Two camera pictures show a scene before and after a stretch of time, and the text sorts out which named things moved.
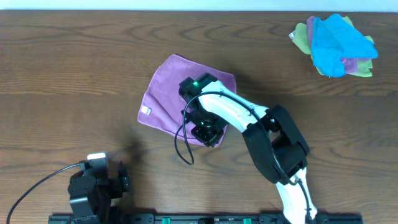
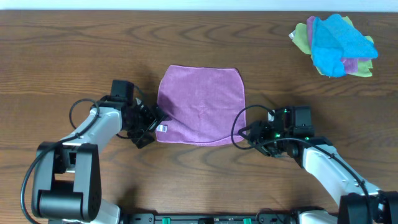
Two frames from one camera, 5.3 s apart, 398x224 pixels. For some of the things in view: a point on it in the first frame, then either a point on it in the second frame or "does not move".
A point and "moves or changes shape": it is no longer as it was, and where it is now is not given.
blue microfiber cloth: x=334 y=38 does not move
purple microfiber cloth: x=161 y=105 moves or changes shape
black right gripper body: x=211 y=129 to x=263 y=135
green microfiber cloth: x=300 y=38 does not move
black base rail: x=198 y=219 does not move
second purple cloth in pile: x=351 y=65 does not move
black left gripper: x=117 y=182 to x=147 y=125
